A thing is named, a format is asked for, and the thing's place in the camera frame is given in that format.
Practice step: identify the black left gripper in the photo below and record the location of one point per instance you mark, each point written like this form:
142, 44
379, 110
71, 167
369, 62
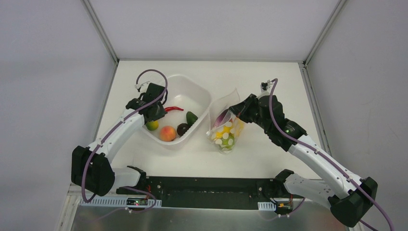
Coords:
158, 111

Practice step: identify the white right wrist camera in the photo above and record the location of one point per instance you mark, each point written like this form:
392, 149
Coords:
266, 86

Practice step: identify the yellow toy lemon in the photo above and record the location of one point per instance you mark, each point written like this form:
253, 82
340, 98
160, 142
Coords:
152, 126

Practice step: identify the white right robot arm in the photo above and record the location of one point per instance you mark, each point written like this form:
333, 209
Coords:
345, 194

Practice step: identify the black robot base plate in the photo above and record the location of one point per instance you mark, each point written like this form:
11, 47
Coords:
213, 193

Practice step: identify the dark green toy avocado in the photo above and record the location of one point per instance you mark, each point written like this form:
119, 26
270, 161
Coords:
191, 118

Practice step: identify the yellow toy pepper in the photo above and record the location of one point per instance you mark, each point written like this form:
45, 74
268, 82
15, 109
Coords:
229, 127

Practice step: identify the dark toy mangosteen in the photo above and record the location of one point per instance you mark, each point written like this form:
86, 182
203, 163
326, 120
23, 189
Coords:
182, 128

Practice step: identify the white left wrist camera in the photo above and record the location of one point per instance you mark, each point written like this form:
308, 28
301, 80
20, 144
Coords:
142, 87

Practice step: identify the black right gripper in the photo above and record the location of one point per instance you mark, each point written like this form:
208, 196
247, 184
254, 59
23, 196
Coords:
239, 108

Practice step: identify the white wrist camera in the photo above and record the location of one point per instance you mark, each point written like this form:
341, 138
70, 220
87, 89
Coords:
266, 86
142, 87

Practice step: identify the clear polka dot zip bag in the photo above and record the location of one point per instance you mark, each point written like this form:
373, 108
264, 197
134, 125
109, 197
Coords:
216, 108

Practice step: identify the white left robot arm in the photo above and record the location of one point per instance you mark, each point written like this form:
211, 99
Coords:
91, 165

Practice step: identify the toy peach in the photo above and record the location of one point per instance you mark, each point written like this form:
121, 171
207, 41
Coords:
167, 133

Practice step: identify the white plastic colander basket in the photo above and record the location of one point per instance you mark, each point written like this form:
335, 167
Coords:
185, 95

